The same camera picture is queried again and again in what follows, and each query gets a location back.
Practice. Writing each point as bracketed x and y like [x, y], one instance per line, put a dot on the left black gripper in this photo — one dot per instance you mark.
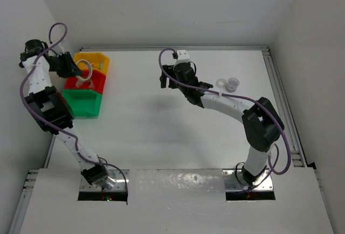
[72, 69]

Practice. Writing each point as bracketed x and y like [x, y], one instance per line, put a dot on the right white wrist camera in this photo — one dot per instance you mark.
[181, 56]

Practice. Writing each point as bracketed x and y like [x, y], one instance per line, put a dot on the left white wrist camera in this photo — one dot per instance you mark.
[59, 49]

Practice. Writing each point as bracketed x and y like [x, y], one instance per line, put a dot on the yellow plastic bin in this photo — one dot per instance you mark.
[95, 58]

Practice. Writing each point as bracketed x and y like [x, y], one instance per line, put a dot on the aluminium frame rail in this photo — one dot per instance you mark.
[158, 48]
[298, 157]
[23, 203]

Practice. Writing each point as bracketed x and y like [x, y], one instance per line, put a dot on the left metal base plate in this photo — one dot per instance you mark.
[114, 183]

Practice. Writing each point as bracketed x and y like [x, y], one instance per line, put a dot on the metal base plate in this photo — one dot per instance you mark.
[236, 183]
[114, 183]

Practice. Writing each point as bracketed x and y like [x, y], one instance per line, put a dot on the grey tape roll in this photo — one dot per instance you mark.
[87, 84]

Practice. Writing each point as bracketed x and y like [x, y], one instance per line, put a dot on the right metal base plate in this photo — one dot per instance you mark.
[236, 183]

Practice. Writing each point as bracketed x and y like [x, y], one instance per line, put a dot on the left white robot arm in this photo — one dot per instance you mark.
[51, 111]

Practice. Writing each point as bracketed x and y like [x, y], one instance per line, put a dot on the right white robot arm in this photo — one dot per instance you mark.
[262, 125]

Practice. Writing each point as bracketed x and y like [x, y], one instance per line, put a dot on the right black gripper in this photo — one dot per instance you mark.
[168, 69]

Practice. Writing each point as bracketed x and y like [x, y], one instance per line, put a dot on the red plastic bin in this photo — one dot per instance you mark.
[95, 83]

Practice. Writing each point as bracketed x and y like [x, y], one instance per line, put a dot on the right aluminium frame rail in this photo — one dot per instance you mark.
[298, 157]

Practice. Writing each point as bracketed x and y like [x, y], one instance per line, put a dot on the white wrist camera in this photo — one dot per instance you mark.
[181, 56]
[59, 49]

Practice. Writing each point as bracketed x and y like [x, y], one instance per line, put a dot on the back aluminium frame rail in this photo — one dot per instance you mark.
[158, 48]

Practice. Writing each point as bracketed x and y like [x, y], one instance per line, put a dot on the left aluminium frame rail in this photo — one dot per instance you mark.
[23, 203]

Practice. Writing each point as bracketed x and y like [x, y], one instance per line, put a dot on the green plastic bin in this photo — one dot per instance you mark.
[84, 103]

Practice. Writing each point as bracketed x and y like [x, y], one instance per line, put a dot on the beige tape roll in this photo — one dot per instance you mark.
[90, 70]

